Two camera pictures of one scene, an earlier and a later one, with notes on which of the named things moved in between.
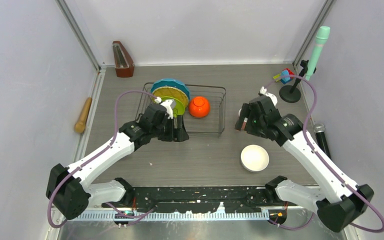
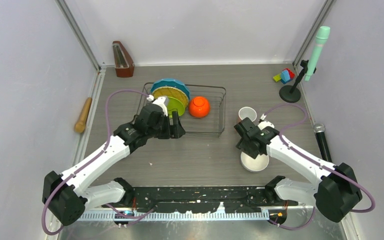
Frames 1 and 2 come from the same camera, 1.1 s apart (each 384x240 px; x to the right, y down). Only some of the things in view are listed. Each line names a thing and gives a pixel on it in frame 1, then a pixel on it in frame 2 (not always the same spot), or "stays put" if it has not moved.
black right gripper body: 255,125 -> 243,144
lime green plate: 179,108 stays put
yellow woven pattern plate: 170,91 stays put
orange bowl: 199,107 stays put
